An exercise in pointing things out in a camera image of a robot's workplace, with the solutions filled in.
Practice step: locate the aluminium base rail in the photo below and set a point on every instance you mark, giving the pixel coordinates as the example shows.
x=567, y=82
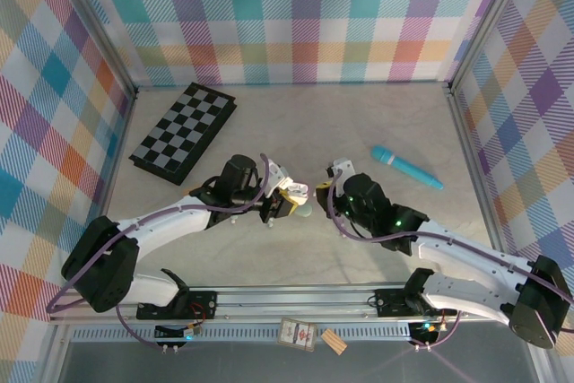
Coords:
x=291, y=304

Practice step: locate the playing card box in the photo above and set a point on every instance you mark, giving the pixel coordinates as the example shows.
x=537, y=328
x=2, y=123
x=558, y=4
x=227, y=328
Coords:
x=296, y=333

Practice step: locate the aluminium frame post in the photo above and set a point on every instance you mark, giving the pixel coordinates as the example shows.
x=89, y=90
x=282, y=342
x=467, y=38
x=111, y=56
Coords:
x=101, y=28
x=489, y=20

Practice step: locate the teal toy microphone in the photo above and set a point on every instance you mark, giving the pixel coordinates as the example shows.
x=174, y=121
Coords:
x=394, y=161

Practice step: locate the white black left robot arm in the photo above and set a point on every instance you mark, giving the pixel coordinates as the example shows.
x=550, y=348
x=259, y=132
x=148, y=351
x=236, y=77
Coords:
x=157, y=221

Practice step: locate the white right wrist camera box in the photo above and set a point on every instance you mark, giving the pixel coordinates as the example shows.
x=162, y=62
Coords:
x=341, y=165

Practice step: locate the aluminium side rail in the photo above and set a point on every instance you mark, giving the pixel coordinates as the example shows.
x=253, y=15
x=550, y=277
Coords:
x=473, y=154
x=115, y=159

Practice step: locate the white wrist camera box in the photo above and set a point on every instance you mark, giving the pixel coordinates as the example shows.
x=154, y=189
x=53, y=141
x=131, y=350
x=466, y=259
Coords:
x=275, y=176
x=341, y=165

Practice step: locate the mint green earbud case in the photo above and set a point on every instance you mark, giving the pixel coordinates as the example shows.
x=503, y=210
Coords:
x=306, y=211

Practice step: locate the small wooden block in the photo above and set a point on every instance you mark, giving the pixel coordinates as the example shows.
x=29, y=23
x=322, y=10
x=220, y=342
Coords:
x=334, y=342

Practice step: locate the small black control board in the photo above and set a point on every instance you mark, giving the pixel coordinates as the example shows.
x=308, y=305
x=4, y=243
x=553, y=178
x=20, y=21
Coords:
x=188, y=333
x=426, y=328

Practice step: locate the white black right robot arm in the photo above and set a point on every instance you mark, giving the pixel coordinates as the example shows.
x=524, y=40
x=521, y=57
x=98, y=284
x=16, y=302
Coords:
x=471, y=257

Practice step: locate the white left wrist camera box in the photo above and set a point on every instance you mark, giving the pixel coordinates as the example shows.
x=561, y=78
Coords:
x=275, y=176

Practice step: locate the black grey folding chessboard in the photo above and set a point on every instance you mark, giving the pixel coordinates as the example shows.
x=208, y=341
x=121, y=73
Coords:
x=184, y=132

